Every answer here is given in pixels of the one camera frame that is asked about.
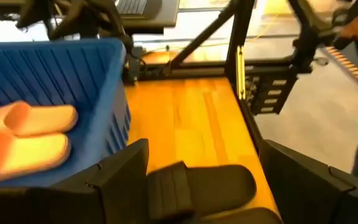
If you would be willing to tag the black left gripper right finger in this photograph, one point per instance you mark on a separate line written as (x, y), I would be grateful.
(315, 193)

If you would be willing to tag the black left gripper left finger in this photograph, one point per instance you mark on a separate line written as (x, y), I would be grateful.
(73, 202)

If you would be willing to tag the black foam slide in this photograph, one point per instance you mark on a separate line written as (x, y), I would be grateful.
(204, 186)

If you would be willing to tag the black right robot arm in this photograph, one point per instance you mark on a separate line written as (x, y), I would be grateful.
(85, 18)

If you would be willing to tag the large blue plastic bin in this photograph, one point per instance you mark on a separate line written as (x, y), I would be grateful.
(57, 71)

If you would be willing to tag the black box with white labels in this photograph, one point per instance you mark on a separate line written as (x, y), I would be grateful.
(272, 90)

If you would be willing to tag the orange striped strip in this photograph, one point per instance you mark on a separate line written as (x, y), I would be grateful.
(353, 68)

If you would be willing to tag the grey laptop keyboard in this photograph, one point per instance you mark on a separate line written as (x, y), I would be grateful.
(145, 12)

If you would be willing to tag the black metal rig frame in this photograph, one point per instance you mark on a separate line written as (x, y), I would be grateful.
(241, 34)

